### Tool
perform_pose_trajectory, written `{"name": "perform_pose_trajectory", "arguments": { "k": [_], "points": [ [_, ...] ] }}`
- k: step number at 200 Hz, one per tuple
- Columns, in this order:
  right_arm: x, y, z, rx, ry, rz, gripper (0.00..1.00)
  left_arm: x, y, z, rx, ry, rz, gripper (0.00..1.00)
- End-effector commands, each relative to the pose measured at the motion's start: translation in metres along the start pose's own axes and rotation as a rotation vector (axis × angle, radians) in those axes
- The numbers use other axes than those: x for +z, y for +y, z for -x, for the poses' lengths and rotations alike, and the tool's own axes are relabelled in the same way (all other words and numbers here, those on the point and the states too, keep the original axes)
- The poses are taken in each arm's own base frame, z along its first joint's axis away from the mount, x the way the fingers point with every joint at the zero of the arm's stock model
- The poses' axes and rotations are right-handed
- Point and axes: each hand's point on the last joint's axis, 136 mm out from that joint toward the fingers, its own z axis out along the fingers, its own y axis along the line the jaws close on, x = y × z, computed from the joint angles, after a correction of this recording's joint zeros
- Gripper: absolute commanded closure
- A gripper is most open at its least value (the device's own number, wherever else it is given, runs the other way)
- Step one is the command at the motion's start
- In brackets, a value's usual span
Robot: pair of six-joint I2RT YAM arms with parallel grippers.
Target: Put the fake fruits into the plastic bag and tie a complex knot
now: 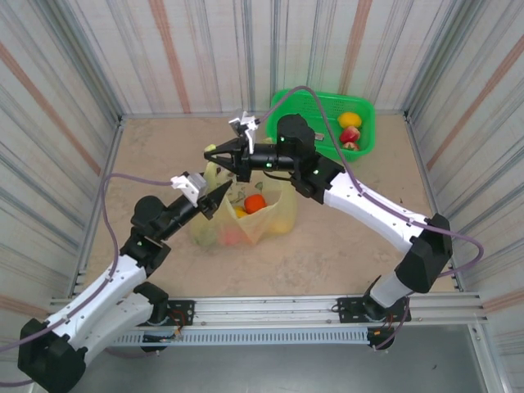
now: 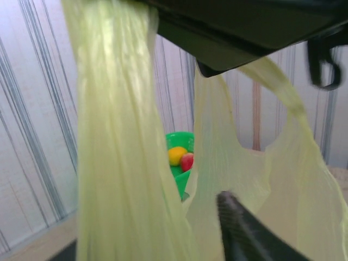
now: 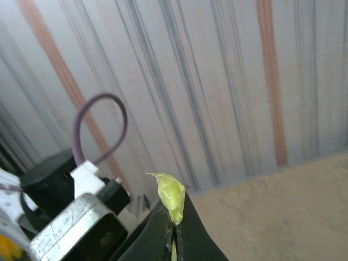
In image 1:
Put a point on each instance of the oblong yellow fake fruit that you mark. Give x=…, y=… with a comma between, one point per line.
x=239, y=212

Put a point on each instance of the red orange fake fruit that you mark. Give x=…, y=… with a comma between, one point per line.
x=229, y=236

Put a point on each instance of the orange red fake tomato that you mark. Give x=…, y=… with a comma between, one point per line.
x=254, y=202

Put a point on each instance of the yellow plastic bag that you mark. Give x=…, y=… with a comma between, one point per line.
x=282, y=204

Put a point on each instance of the green plastic basket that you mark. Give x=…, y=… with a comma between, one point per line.
x=352, y=104

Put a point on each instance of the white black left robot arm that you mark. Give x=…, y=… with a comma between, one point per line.
x=94, y=290

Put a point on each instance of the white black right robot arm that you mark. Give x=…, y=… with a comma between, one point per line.
x=368, y=204

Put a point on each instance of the yellow orange fake mango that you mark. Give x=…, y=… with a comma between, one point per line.
x=349, y=119

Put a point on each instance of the small red fake fruit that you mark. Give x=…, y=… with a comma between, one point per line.
x=350, y=146

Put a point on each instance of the small grey label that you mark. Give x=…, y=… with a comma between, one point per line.
x=318, y=136

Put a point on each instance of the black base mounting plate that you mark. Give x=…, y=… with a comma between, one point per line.
x=346, y=309
x=184, y=307

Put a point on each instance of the grey metal panel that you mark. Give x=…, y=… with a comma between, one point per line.
x=262, y=372

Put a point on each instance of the aluminium mounting rail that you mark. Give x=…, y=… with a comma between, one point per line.
x=262, y=305

